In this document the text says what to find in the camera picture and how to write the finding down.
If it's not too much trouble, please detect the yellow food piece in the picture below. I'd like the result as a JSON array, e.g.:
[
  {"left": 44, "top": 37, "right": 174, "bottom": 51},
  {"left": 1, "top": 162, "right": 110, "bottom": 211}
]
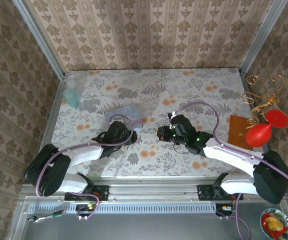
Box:
[{"left": 265, "top": 216, "right": 283, "bottom": 232}]

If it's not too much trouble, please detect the red round disc ornament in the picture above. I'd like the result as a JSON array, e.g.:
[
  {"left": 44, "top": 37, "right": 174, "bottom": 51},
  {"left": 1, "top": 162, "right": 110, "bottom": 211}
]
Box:
[{"left": 265, "top": 109, "right": 288, "bottom": 129}]

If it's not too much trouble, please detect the aluminium corner post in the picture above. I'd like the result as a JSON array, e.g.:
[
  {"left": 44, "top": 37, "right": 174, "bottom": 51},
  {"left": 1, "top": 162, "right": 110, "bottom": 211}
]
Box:
[
  {"left": 237, "top": 0, "right": 288, "bottom": 75},
  {"left": 12, "top": 0, "right": 67, "bottom": 80}
]

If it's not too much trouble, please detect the teal dimpled plastic cup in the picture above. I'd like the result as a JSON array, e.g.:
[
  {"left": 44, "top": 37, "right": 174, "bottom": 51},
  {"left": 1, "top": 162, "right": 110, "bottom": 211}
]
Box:
[{"left": 62, "top": 88, "right": 81, "bottom": 109}]

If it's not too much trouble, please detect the golden wire stand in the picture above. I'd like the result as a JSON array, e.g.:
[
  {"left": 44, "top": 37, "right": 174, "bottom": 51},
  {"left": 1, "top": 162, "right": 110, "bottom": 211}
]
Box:
[{"left": 239, "top": 73, "right": 288, "bottom": 137}]

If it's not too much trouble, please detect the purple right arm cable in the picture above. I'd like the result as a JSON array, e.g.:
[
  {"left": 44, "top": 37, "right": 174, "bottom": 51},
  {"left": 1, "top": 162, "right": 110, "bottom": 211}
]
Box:
[{"left": 172, "top": 100, "right": 288, "bottom": 240}]

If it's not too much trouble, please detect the thin black cable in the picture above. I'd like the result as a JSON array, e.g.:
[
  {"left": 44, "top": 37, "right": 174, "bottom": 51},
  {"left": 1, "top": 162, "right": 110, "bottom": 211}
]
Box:
[{"left": 172, "top": 141, "right": 193, "bottom": 155}]

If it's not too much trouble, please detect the black power connector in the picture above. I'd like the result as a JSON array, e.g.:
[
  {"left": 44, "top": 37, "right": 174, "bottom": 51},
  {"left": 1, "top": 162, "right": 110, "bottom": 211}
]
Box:
[
  {"left": 215, "top": 202, "right": 236, "bottom": 218},
  {"left": 75, "top": 202, "right": 100, "bottom": 218}
]

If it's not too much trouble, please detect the green plug cable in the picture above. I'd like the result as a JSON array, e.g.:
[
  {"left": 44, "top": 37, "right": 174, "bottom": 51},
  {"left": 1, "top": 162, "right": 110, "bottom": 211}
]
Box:
[{"left": 27, "top": 209, "right": 67, "bottom": 223}]

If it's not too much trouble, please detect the clear plastic cup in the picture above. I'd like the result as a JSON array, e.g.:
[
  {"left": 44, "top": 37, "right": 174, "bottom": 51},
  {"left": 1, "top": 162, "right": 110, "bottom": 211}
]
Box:
[{"left": 65, "top": 77, "right": 81, "bottom": 91}]

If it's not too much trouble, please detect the patterned ceramic plate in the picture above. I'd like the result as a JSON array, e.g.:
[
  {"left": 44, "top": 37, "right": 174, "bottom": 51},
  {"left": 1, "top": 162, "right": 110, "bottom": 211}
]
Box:
[{"left": 259, "top": 208, "right": 288, "bottom": 240}]

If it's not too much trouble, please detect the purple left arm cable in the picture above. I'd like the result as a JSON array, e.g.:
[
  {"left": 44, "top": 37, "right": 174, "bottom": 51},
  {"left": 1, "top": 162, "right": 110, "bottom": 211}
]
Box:
[{"left": 35, "top": 114, "right": 136, "bottom": 221}]

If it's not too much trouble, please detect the red food piece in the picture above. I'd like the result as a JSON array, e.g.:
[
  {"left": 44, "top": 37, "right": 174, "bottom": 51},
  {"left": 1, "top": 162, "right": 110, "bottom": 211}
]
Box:
[{"left": 262, "top": 213, "right": 288, "bottom": 238}]

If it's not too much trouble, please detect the brown wooden board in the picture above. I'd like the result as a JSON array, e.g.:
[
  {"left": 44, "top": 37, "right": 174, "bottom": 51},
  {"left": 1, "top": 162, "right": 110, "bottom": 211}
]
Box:
[{"left": 227, "top": 114, "right": 255, "bottom": 152}]

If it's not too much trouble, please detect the grey metal base tray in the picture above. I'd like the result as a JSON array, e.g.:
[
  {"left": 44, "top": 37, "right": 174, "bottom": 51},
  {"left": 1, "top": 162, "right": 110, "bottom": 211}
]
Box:
[{"left": 7, "top": 196, "right": 288, "bottom": 240}]

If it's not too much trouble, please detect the slotted grey cable duct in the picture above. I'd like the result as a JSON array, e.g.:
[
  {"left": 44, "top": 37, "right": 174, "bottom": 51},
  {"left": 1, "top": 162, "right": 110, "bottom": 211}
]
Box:
[{"left": 28, "top": 202, "right": 216, "bottom": 214}]

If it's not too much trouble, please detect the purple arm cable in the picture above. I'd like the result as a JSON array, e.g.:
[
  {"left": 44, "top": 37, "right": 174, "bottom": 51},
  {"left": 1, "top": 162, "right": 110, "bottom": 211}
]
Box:
[
  {"left": 35, "top": 114, "right": 136, "bottom": 221},
  {"left": 172, "top": 100, "right": 288, "bottom": 240}
]

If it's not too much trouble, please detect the floral tablecloth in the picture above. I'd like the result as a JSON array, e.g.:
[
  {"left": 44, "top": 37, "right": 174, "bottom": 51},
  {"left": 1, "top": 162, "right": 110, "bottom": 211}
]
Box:
[{"left": 47, "top": 69, "right": 269, "bottom": 177}]

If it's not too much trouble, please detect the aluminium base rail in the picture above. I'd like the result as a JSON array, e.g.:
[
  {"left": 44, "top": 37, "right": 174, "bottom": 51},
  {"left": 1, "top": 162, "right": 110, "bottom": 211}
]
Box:
[{"left": 21, "top": 176, "right": 288, "bottom": 204}]

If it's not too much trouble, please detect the red egg-shaped ornament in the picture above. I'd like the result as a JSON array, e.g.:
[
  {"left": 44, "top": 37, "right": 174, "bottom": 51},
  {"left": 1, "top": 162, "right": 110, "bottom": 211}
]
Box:
[{"left": 244, "top": 123, "right": 274, "bottom": 148}]

